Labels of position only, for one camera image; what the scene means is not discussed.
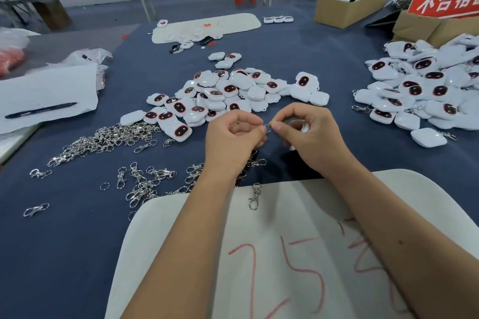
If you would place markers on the person's right hand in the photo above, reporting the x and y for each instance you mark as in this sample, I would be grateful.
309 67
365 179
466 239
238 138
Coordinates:
314 143

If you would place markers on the person's left hand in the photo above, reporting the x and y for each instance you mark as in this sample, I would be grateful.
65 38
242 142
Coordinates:
232 147

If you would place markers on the white tag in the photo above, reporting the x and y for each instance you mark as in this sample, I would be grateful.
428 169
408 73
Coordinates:
305 127

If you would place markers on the person's right forearm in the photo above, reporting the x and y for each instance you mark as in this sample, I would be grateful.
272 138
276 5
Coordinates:
408 240

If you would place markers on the person's left forearm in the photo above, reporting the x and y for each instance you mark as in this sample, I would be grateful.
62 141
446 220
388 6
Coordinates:
179 251

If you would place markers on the white foam board red marks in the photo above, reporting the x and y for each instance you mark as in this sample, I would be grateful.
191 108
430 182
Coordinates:
299 225

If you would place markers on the long white foam board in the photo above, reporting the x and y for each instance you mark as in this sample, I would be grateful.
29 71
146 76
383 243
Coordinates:
239 23

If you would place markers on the small white plastic part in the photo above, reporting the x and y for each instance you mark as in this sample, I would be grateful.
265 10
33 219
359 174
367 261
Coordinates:
278 20
288 20
268 20

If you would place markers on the flat brown cardboard box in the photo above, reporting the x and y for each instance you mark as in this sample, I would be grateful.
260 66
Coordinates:
419 29

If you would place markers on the black pen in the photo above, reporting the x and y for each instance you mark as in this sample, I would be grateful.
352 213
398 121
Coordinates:
41 110

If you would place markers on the white paper sheet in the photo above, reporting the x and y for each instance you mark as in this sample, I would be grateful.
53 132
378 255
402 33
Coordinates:
46 88

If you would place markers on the orange bag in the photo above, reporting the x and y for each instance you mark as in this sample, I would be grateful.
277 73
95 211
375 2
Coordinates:
10 61

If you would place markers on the white plastic bag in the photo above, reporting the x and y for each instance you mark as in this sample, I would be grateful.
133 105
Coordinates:
16 37

